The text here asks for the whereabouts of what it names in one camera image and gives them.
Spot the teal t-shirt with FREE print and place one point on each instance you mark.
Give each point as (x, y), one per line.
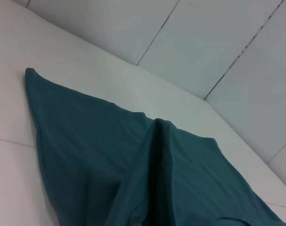
(133, 164)

